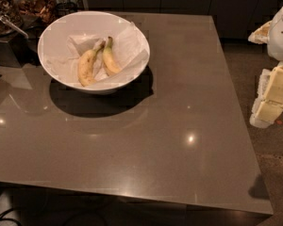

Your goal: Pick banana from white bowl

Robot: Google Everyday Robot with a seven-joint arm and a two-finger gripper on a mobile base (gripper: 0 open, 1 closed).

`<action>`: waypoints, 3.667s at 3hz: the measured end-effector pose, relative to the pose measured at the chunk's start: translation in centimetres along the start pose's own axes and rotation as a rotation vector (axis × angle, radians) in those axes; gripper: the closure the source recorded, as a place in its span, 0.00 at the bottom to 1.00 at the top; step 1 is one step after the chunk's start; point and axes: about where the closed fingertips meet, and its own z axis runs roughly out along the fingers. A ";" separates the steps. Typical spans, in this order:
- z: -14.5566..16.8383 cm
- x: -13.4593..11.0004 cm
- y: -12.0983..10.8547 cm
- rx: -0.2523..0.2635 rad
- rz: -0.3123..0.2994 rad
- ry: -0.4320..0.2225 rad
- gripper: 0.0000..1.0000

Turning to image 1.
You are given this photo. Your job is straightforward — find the black cable on floor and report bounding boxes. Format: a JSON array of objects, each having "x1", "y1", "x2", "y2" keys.
[{"x1": 0, "y1": 207, "x2": 23, "y2": 226}]

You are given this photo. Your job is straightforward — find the white ceramic bowl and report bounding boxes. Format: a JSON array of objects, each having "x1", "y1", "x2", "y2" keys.
[{"x1": 38, "y1": 11, "x2": 150, "y2": 94}]

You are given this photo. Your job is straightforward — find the metal spoon handle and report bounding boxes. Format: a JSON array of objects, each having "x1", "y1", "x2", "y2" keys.
[{"x1": 0, "y1": 15, "x2": 29, "y2": 40}]

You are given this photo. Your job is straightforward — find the white paper napkin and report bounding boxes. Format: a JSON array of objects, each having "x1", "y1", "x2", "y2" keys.
[{"x1": 38, "y1": 22, "x2": 150, "y2": 94}]

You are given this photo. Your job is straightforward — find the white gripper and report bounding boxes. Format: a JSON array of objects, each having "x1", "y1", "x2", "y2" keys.
[{"x1": 248, "y1": 7, "x2": 283, "y2": 128}]

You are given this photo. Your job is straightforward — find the snack bowl in background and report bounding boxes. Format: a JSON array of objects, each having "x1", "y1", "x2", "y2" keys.
[{"x1": 16, "y1": 0, "x2": 56, "y2": 25}]

